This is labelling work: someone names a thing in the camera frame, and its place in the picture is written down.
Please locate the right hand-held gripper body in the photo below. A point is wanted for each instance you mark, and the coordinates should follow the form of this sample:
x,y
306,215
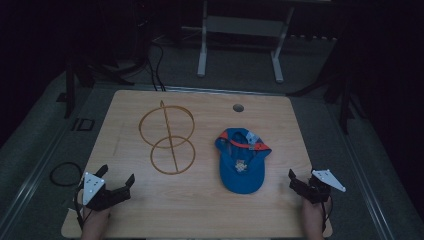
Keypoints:
x,y
316,191

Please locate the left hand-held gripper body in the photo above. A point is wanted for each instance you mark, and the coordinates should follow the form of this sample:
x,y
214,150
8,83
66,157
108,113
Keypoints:
x,y
96,196

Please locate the blue baseball cap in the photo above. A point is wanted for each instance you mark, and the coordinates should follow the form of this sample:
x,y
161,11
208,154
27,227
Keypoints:
x,y
241,180

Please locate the wooden hat rack rings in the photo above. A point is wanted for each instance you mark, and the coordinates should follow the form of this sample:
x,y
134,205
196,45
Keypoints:
x,y
167,126

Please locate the person's left hand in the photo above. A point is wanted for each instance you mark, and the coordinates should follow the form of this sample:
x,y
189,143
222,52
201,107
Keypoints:
x,y
95,223

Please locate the person's right hand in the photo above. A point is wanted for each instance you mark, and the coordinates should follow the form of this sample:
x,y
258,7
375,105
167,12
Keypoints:
x,y
313,218

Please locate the black metal stand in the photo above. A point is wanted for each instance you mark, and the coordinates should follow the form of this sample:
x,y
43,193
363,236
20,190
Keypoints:
x,y
69,96
345,106

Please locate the black square floor bracket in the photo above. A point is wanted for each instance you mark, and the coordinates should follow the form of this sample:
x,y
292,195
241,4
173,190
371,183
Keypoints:
x,y
83,124

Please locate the white metal desk frame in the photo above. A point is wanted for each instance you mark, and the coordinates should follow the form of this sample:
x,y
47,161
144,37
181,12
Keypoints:
x,y
240,26

